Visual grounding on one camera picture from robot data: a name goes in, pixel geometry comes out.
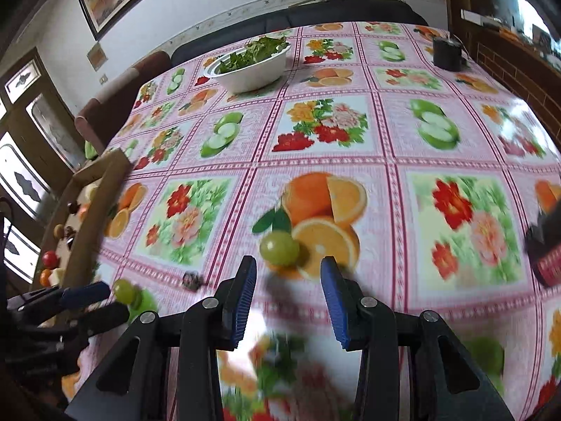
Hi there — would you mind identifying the green grape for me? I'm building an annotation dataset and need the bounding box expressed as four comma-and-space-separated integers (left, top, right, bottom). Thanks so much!
112, 279, 142, 307
259, 230, 299, 266

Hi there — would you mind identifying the small orange kumquat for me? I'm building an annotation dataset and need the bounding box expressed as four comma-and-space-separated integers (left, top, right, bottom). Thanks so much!
39, 269, 52, 287

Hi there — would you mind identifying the red cherry tomato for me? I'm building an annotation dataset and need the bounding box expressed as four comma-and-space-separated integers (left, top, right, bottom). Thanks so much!
42, 250, 60, 270

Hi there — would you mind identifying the brown cardboard tray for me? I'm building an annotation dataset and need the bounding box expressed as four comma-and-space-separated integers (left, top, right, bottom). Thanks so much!
40, 149, 131, 288

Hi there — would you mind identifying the tan longan fruit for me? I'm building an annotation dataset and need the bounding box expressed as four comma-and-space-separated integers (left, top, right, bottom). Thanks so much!
53, 224, 67, 240

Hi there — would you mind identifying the wooden glass-panel door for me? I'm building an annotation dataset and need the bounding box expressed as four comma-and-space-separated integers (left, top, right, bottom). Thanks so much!
1, 48, 85, 283

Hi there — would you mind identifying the maroon armchair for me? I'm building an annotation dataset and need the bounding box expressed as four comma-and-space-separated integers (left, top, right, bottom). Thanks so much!
74, 51, 171, 154

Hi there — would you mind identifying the pink fruit-print tablecloth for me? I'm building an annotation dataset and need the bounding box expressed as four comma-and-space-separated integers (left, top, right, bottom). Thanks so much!
95, 22, 560, 420

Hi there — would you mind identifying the white bowl of greens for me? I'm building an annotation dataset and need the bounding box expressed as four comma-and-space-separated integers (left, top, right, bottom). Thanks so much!
204, 36, 292, 94

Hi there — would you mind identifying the black cup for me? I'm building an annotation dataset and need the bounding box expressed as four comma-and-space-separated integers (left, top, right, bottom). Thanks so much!
433, 36, 462, 72

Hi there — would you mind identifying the wooden cabinet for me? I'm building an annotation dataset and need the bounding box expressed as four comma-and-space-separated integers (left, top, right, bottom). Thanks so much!
446, 0, 560, 143

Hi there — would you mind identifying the black leather sofa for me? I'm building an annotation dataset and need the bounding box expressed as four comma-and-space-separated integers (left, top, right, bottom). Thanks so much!
171, 0, 427, 66

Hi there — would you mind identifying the small wall plaque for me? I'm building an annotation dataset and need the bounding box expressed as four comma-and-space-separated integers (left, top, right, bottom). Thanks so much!
87, 42, 107, 71

